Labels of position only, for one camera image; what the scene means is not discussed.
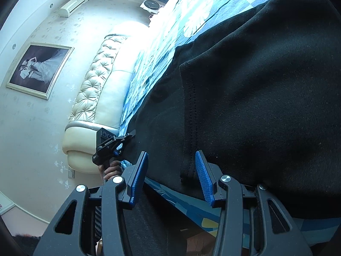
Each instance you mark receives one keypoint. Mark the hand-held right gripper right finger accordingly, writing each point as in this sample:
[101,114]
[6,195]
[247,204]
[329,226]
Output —
[203,178]

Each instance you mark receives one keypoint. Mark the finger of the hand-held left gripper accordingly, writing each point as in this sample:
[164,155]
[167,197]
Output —
[126,140]

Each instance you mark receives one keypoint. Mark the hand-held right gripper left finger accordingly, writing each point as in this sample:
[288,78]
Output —
[138,176]

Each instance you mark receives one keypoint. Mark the black studded pants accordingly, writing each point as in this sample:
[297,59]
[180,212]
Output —
[253,98]

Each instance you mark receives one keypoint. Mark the person's left hand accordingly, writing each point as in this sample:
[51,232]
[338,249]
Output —
[113,169]

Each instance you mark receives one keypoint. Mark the person's dark clothing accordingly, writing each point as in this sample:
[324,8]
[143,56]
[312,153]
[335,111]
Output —
[151,224]

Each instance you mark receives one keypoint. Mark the cream tufted headboard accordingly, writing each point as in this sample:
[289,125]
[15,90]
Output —
[98,90]

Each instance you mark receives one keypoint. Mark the blue patterned bedsheet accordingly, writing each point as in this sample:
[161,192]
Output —
[170,45]

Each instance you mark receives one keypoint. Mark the white box fan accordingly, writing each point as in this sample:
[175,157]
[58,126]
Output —
[149,5]

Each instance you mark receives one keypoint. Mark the white air conditioner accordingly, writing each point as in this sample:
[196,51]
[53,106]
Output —
[73,4]

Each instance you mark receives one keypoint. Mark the white wall outlet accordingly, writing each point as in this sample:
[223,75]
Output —
[71,174]

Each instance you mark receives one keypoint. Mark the framed wall photograph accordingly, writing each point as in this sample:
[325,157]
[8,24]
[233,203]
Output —
[38,69]

